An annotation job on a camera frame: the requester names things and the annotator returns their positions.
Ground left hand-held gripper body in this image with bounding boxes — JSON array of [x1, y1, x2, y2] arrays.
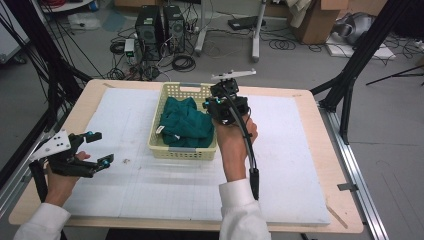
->
[[29, 129, 101, 179]]

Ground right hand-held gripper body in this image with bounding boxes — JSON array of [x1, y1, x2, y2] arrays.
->
[[209, 68, 258, 126]]

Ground green cloth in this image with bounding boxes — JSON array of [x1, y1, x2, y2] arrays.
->
[[159, 96, 216, 149]]

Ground cream plastic basket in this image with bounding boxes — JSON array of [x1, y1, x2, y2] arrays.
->
[[147, 82, 220, 161]]

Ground person's right hand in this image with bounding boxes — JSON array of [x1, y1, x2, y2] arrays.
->
[[212, 114, 259, 163]]

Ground person's left hand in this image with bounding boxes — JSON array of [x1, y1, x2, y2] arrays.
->
[[44, 150, 92, 204]]

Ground white gridded mat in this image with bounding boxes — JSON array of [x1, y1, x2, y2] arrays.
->
[[62, 87, 332, 226]]

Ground white stand leg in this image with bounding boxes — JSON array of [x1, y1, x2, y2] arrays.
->
[[194, 0, 208, 57], [251, 0, 268, 64]]

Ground flat black device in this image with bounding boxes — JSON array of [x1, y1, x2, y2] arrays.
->
[[227, 15, 267, 32]]

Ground black computer tower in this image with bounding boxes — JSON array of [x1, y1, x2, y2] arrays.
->
[[162, 4, 186, 54], [134, 4, 165, 62]]

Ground small grey electronic box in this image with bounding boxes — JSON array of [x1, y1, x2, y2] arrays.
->
[[123, 38, 136, 58]]

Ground cardboard box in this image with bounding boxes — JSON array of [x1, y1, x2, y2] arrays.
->
[[289, 0, 351, 45]]

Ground white cabinet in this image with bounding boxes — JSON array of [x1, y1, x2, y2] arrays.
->
[[0, 0, 31, 65]]

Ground white flat board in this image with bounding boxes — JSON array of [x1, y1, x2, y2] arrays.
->
[[324, 34, 398, 61]]

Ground white round table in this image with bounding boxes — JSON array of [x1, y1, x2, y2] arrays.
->
[[39, 0, 98, 14]]

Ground grey rounded device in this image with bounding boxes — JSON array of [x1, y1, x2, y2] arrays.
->
[[333, 11, 376, 46]]

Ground thin wooden strip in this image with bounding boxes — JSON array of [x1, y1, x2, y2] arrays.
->
[[325, 204, 350, 230]]

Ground black tripod legs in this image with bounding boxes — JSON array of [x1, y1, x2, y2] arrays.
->
[[365, 64, 424, 86]]

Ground coiled black cable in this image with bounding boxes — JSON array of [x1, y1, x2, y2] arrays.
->
[[268, 38, 297, 52], [170, 54, 197, 73]]

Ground aluminium rail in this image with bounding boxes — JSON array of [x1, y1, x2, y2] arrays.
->
[[318, 103, 390, 240], [0, 109, 64, 219]]

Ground black metal frame stand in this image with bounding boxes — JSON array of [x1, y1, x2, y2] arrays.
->
[[0, 0, 94, 188], [309, 0, 424, 145]]

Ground grey metal bracket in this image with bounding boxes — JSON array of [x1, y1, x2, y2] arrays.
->
[[336, 182, 360, 193]]

